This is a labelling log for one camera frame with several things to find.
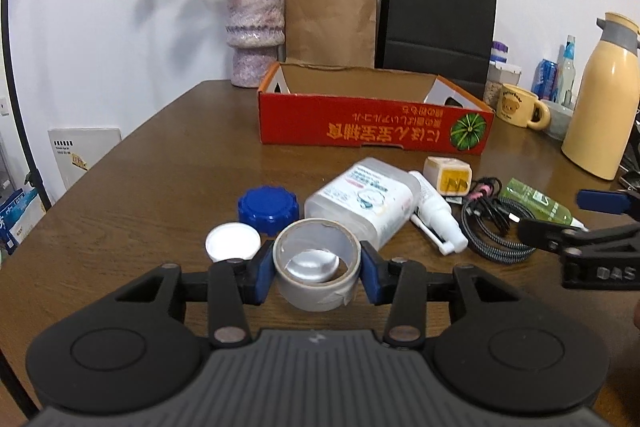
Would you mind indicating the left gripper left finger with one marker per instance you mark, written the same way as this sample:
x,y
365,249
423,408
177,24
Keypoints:
x,y
227,286

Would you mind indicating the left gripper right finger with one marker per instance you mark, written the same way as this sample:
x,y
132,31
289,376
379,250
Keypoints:
x,y
407,286

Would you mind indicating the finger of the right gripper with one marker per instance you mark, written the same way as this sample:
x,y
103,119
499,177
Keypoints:
x,y
623,202
566,241

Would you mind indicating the white round lid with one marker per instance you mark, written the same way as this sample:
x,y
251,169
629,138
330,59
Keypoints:
x,y
232,240

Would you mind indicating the white spray bottle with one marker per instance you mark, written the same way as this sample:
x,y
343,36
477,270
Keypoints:
x,y
433,216

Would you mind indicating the clear plastic wipes container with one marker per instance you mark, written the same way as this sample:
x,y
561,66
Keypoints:
x,y
372,199

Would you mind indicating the blue ribbed cap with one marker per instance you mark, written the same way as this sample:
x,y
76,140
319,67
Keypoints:
x,y
268,209

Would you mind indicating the grey tape roll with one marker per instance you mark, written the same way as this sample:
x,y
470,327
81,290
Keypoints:
x,y
317,264

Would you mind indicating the cream yellow plug adapter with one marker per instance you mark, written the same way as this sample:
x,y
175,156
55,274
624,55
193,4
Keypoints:
x,y
450,177

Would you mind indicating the cream thermos jug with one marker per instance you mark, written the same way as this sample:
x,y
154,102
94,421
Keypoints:
x,y
607,101

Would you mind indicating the grey ceramic cup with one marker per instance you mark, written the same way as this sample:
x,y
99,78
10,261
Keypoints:
x,y
560,117

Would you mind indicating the yellow bear mug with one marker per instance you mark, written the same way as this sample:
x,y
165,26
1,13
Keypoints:
x,y
522,108

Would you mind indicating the blue drink can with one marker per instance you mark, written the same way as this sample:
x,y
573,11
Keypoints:
x,y
544,81

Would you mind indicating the clear food storage container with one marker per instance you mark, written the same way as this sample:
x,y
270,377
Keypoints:
x,y
499,73

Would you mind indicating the red cardboard box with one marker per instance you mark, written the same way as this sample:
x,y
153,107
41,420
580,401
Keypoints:
x,y
356,106

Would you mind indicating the purple lidded jar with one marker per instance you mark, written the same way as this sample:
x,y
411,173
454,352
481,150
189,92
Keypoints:
x,y
499,52

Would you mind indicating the white booklet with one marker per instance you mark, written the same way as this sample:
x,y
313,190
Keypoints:
x,y
76,150

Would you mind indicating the blue white package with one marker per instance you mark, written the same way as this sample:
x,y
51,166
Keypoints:
x,y
20,213

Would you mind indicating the purple ceramic vase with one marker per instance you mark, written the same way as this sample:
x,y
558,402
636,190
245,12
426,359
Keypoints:
x,y
255,32

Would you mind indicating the black paper bag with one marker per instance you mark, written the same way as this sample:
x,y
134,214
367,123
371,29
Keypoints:
x,y
449,38

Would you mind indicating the brown paper bag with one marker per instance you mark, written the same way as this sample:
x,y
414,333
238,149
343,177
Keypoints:
x,y
335,33

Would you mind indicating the black light stand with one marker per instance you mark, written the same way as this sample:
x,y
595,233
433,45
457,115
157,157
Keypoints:
x,y
9,379

